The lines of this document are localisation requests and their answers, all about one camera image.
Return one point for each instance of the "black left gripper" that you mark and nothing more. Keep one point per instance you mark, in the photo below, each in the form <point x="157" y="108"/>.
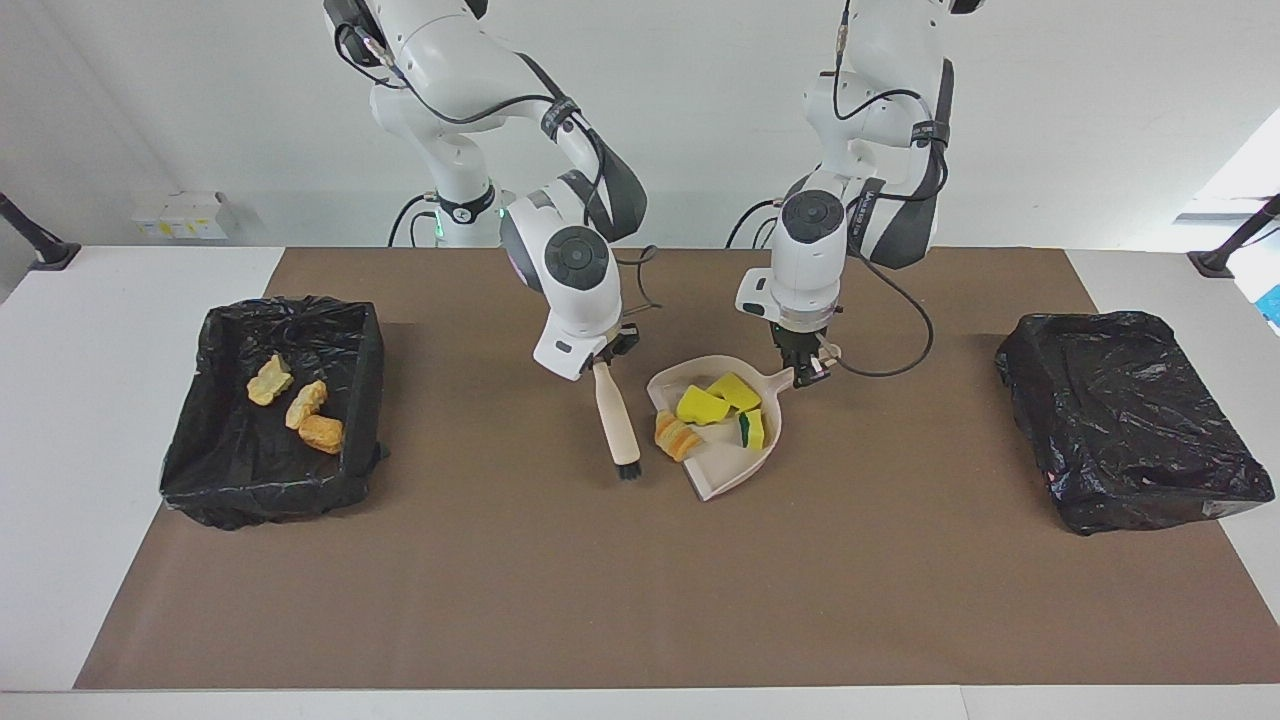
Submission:
<point x="800" y="342"/>

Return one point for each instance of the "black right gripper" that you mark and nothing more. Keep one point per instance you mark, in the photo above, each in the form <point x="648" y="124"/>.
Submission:
<point x="620" y="345"/>

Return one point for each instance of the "beige brush with black bristles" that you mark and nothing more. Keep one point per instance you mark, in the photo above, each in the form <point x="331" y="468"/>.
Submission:
<point x="615" y="420"/>

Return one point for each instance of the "notched yellow sponge piece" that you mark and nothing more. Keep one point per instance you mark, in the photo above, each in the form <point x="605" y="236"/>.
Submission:
<point x="740" y="388"/>

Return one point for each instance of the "striped orange croissant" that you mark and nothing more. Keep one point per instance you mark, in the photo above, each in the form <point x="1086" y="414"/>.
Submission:
<point x="677" y="435"/>

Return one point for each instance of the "beige plastic dustpan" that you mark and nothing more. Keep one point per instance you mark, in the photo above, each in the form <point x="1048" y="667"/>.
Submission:
<point x="735" y="470"/>

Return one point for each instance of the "brown bread roll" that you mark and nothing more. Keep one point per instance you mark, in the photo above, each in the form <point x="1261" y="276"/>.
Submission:
<point x="321" y="433"/>

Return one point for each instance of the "ridged golden bread piece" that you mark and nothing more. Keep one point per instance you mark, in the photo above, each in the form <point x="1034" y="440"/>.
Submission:
<point x="306" y="403"/>

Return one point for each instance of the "pale yellow bread piece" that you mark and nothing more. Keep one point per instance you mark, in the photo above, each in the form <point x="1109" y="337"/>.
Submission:
<point x="270" y="381"/>

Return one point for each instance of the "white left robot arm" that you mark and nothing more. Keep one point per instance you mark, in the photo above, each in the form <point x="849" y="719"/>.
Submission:
<point x="805" y="270"/>

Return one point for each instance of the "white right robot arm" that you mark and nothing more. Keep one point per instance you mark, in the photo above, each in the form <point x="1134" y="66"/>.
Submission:
<point x="580" y="310"/>

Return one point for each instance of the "bin lined with black bag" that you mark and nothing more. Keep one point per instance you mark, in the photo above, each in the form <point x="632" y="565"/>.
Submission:
<point x="240" y="480"/>
<point x="1130" y="420"/>

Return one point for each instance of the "brown table mat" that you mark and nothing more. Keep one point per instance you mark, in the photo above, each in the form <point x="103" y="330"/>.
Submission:
<point x="600" y="620"/>

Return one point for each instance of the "blue object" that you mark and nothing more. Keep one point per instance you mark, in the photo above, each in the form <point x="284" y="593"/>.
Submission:
<point x="1273" y="305"/>

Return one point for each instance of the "black camera stand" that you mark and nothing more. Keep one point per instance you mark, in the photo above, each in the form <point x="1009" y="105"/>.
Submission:
<point x="1225" y="255"/>
<point x="45" y="250"/>

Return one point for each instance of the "white wall socket box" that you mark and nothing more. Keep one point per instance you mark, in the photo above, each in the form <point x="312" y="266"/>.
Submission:
<point x="180" y="215"/>

